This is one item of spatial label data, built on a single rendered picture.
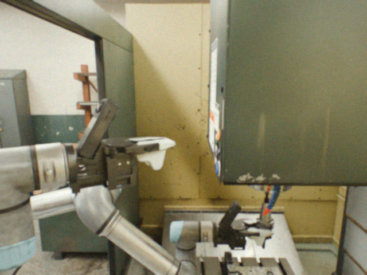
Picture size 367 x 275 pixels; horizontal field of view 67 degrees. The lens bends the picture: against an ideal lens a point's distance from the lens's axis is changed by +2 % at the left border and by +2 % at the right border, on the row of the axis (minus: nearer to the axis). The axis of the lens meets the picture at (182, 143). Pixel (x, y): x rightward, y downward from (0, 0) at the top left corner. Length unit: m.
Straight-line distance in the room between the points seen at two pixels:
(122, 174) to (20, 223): 0.17
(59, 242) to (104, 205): 2.39
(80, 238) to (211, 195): 1.59
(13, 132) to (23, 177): 5.06
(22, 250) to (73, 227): 2.60
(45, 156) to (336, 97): 0.57
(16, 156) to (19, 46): 5.47
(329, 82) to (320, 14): 0.13
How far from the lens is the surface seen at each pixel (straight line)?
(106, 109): 0.51
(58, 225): 3.19
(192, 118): 1.94
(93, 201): 0.91
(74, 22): 1.02
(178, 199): 2.11
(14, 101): 5.45
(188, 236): 1.03
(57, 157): 0.49
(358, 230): 1.42
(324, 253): 2.44
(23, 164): 0.49
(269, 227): 1.06
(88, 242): 3.17
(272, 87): 0.62
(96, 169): 0.53
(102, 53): 1.29
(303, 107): 0.64
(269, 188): 0.94
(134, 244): 0.92
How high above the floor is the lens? 1.82
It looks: 13 degrees down
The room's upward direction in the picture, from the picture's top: straight up
